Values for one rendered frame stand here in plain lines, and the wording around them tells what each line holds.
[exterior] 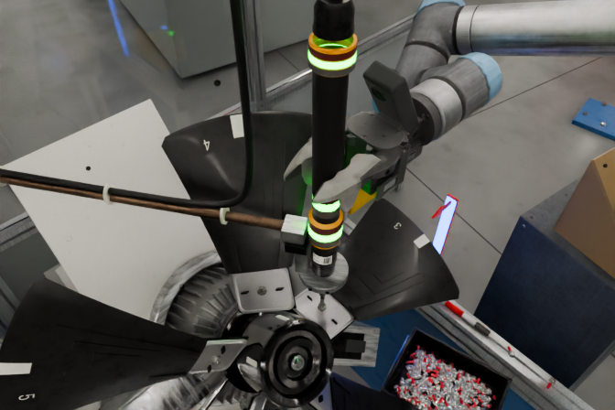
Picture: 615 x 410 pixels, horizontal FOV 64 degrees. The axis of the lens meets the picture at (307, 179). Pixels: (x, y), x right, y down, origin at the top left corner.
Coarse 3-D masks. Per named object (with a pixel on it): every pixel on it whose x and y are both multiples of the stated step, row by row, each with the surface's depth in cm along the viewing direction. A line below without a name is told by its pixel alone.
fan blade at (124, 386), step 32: (32, 288) 52; (64, 288) 53; (32, 320) 53; (64, 320) 54; (96, 320) 55; (128, 320) 57; (0, 352) 53; (32, 352) 54; (64, 352) 56; (96, 352) 57; (128, 352) 59; (160, 352) 61; (192, 352) 63; (0, 384) 55; (32, 384) 57; (64, 384) 59; (96, 384) 61; (128, 384) 64
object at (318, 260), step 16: (320, 0) 40; (336, 0) 40; (320, 16) 41; (336, 16) 40; (352, 16) 41; (320, 32) 42; (336, 32) 41; (352, 32) 42; (320, 256) 64; (336, 256) 66; (320, 272) 67
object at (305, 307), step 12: (300, 300) 78; (312, 300) 78; (324, 300) 78; (336, 300) 78; (300, 312) 76; (312, 312) 76; (324, 312) 77; (336, 312) 77; (348, 312) 77; (324, 324) 75; (348, 324) 75
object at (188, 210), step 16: (0, 176) 69; (64, 192) 68; (80, 192) 68; (96, 192) 67; (160, 208) 66; (176, 208) 65; (192, 208) 65; (208, 208) 65; (256, 224) 64; (272, 224) 63
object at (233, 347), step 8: (208, 344) 64; (216, 344) 65; (224, 344) 66; (232, 344) 66; (240, 344) 67; (208, 352) 66; (216, 352) 67; (224, 352) 68; (232, 352) 68; (200, 360) 67; (208, 360) 68; (224, 360) 69; (232, 360) 70; (192, 368) 68; (200, 368) 69; (216, 368) 71; (224, 368) 71
